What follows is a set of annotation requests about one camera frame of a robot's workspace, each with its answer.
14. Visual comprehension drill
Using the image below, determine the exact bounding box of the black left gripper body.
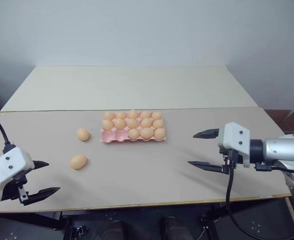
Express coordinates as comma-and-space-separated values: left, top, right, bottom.
1, 165, 35, 207

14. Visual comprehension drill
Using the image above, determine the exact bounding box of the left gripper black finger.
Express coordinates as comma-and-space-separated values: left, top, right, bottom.
32, 160, 50, 171
26, 186, 62, 206

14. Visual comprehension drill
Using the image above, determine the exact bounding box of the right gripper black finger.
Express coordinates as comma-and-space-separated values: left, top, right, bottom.
192, 127, 220, 140
187, 160, 224, 174

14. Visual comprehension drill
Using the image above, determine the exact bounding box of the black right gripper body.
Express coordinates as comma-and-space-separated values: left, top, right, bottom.
218, 146, 244, 175

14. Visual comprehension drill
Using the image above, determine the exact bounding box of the pink egg carton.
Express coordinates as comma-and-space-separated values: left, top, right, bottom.
100, 110, 167, 144

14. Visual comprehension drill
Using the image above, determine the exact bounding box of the black base panel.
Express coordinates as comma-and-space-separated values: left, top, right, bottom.
0, 211, 63, 240
208, 196, 294, 240

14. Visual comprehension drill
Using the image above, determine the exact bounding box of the brown cardboard box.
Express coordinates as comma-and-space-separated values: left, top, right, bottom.
263, 109, 294, 138

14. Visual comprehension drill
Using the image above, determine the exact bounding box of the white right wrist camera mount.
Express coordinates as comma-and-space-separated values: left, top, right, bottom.
216, 122, 251, 169

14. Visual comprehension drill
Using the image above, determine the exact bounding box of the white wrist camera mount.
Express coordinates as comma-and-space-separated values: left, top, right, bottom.
0, 147, 35, 207
216, 122, 251, 169

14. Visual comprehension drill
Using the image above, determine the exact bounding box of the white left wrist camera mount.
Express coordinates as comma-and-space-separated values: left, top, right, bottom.
0, 147, 35, 207

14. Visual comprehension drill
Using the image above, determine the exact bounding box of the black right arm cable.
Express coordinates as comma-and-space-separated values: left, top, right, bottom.
225, 148, 294, 240

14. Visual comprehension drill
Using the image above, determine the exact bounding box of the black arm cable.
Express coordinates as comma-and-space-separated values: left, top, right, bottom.
225, 148, 294, 240
0, 111, 15, 154

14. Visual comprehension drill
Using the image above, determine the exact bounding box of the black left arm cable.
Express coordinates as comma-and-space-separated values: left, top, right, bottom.
0, 111, 15, 154

